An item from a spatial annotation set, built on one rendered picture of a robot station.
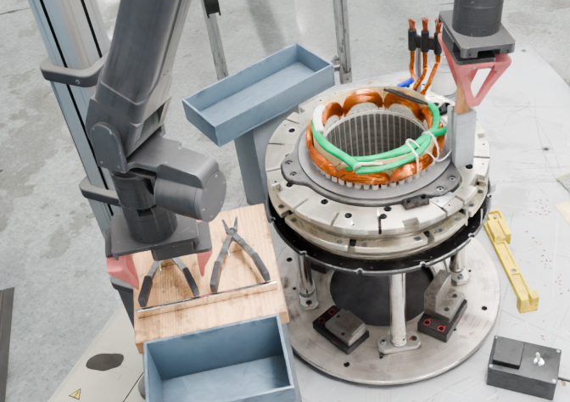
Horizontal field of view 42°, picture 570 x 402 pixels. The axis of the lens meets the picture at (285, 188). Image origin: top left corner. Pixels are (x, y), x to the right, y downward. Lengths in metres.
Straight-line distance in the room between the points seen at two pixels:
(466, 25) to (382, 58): 2.37
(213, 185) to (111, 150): 0.11
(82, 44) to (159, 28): 0.53
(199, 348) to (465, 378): 0.44
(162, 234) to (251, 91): 0.54
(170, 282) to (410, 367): 0.41
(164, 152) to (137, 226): 0.11
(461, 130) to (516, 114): 0.67
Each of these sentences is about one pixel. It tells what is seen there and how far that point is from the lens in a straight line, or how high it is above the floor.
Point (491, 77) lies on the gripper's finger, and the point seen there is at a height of 1.25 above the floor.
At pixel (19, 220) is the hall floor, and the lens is 2.89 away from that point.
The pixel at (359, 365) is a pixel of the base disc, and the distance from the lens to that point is 1.20.
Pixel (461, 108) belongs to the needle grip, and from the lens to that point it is 1.00.
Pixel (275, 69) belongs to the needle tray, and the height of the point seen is 1.03.
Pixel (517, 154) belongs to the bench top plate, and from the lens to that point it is 1.57.
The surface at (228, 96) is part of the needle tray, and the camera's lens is 1.35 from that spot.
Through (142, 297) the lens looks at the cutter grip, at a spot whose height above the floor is 1.09.
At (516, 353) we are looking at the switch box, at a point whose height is 0.84.
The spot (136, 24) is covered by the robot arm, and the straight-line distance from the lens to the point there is 0.70.
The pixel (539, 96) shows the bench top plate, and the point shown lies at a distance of 1.73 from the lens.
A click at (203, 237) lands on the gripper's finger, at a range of 0.91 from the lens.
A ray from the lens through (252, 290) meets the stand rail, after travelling 0.95.
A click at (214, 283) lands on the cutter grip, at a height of 1.10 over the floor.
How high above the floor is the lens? 1.79
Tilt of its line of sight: 42 degrees down
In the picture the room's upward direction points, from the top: 9 degrees counter-clockwise
